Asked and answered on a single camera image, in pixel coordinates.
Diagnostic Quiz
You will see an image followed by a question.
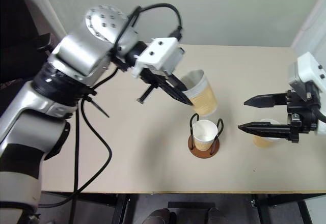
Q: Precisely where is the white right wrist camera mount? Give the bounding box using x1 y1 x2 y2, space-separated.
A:
287 51 326 102

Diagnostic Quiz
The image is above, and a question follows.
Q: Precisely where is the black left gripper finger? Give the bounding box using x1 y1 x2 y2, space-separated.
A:
169 74 188 91
157 81 194 106

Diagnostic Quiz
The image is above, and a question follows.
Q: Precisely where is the dark rounded shape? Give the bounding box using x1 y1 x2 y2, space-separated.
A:
144 208 177 224
207 207 231 224

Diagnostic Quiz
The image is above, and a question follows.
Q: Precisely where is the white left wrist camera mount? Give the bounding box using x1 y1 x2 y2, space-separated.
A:
131 37 184 78

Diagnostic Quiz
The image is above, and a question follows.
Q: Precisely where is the tan ribbed paper cup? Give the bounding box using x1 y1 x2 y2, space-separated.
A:
181 69 220 118
191 119 218 152
252 118 282 149

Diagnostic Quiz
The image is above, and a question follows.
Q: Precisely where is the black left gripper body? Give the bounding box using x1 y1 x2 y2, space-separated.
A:
137 66 180 105

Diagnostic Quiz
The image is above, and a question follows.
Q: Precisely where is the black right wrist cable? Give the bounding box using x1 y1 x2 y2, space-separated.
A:
311 106 326 123

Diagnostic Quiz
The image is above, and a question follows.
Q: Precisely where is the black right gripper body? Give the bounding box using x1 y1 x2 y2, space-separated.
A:
285 89 319 144

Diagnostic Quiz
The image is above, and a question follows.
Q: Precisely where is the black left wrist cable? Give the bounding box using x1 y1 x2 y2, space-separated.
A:
116 3 183 54

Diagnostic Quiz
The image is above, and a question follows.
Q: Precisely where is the black flat plate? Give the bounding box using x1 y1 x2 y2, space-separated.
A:
167 201 216 210

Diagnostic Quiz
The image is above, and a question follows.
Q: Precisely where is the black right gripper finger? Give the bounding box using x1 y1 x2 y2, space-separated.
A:
237 121 291 141
243 94 290 108

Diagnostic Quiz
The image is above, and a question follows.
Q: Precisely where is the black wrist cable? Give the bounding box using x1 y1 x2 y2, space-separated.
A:
311 106 326 123
116 3 183 54

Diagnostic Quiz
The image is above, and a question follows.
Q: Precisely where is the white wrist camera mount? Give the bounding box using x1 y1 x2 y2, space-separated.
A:
287 51 326 102
131 37 184 78

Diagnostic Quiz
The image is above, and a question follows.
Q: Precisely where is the black metal table frame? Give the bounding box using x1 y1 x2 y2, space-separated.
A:
40 191 317 224

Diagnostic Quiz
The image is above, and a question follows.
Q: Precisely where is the black chair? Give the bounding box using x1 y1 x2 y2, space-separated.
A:
0 0 65 82

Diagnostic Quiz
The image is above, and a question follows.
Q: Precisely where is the black zip tie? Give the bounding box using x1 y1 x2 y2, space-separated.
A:
88 98 111 119

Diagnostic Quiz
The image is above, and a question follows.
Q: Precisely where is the black hanging cable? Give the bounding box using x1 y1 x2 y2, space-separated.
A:
38 67 120 208
71 106 81 224

